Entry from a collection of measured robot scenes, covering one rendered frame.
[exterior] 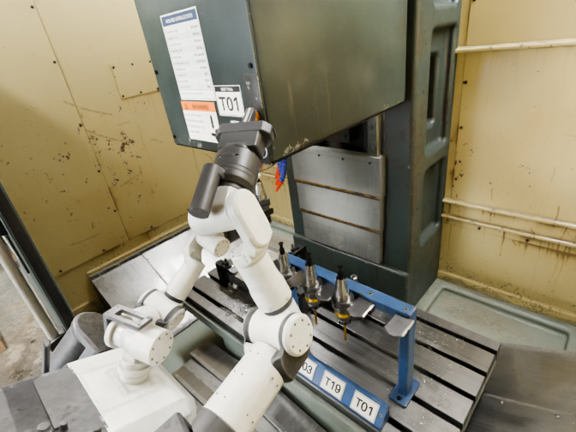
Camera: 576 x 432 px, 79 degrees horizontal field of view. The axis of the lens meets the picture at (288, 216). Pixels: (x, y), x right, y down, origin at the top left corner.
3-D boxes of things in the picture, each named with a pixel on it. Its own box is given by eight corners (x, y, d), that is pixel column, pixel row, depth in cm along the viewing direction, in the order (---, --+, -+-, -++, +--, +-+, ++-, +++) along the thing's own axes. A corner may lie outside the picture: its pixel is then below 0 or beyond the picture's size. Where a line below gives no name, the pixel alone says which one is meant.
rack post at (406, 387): (405, 409, 99) (409, 334, 85) (388, 398, 102) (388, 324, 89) (421, 384, 105) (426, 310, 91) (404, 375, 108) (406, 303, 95)
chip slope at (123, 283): (165, 375, 154) (147, 333, 142) (107, 312, 197) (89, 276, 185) (297, 272, 208) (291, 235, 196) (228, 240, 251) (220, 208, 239)
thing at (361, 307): (361, 321, 89) (361, 319, 89) (344, 313, 93) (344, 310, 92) (375, 305, 94) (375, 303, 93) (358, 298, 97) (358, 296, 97)
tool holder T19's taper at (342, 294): (353, 295, 96) (352, 275, 93) (344, 304, 93) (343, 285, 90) (340, 289, 99) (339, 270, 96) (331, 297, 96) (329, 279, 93)
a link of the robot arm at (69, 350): (108, 366, 89) (61, 389, 76) (87, 342, 92) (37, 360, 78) (133, 332, 88) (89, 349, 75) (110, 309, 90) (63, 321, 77)
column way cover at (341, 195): (380, 267, 157) (379, 159, 133) (301, 237, 188) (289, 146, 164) (386, 261, 160) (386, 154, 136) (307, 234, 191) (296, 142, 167)
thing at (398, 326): (400, 341, 82) (400, 339, 82) (381, 331, 86) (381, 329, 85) (414, 323, 86) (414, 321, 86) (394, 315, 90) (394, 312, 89)
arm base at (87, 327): (100, 396, 83) (49, 406, 74) (84, 355, 90) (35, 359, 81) (134, 349, 81) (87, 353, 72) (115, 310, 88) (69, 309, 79)
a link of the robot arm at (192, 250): (227, 238, 114) (205, 273, 113) (211, 227, 119) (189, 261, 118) (216, 231, 109) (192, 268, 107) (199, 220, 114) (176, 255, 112)
